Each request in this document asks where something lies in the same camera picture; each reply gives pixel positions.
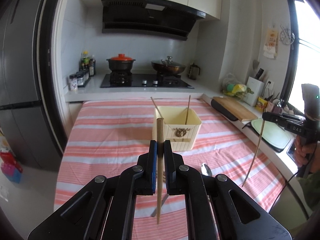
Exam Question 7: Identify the sauce bottles group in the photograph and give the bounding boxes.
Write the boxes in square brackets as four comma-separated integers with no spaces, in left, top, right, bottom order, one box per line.
[79,50,96,76]

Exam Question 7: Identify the wooden cutting board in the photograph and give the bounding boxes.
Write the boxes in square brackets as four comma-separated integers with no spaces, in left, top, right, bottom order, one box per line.
[212,96,258,121]

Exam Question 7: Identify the black gas stove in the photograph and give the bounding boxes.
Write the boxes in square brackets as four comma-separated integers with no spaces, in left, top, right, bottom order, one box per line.
[100,72,193,89]

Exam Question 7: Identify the white knife block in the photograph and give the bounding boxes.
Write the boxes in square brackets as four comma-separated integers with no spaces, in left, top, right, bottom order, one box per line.
[244,77,264,107]

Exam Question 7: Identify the green cutting board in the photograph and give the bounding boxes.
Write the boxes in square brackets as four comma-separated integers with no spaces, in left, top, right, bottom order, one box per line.
[262,121,293,153]

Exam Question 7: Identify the spice jar rack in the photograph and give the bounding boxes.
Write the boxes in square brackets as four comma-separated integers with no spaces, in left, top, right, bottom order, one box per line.
[69,69,90,91]

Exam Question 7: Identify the black wok glass lid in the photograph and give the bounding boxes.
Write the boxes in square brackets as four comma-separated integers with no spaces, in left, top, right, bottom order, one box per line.
[151,56,186,76]

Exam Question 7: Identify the colourful toy blocks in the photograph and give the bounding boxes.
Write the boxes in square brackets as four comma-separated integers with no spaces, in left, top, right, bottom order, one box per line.
[1,152,23,184]

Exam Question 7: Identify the black tray under board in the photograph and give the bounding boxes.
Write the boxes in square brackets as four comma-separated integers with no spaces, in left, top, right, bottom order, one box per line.
[210,99,238,121]

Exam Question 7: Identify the yellow seasoning box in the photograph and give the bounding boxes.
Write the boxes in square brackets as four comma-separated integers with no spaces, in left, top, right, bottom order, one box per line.
[255,97,268,112]

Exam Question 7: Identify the black range hood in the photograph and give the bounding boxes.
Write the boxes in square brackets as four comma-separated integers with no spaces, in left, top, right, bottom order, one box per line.
[101,0,206,41]

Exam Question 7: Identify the yellow green bag pile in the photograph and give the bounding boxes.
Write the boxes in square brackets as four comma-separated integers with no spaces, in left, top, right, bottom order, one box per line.
[222,73,254,100]

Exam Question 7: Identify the hanging paper calendar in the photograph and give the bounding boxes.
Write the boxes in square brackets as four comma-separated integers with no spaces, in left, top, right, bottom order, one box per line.
[263,28,279,60]

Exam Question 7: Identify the grey refrigerator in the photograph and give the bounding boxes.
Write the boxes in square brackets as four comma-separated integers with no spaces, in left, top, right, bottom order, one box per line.
[1,0,66,171]

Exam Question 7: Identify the wire steamer rack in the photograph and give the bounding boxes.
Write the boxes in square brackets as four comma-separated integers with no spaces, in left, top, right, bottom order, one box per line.
[279,25,295,45]

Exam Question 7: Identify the lone wooden chopstick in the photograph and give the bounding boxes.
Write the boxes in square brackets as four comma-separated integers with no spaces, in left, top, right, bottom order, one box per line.
[241,120,265,187]

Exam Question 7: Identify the person right hand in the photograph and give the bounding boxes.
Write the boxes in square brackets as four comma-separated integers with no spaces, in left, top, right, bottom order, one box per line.
[293,136,320,173]

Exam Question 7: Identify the dark glass kettle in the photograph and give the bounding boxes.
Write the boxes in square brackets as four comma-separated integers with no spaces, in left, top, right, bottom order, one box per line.
[187,63,201,80]

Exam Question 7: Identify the large steel spoon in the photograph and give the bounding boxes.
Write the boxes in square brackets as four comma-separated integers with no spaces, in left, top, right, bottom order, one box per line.
[151,162,213,217]

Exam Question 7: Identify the cream utensil holder box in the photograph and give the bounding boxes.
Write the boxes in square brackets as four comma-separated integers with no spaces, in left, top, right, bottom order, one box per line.
[152,106,202,152]

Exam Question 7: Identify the black pot red lid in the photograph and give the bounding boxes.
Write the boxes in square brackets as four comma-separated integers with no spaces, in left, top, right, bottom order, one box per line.
[106,54,135,72]

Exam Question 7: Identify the pink striped tablecloth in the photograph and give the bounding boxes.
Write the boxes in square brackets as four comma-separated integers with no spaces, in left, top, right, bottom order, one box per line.
[53,99,287,240]

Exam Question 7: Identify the purple soap bottle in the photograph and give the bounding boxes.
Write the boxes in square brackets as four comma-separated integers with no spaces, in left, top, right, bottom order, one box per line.
[272,99,284,114]

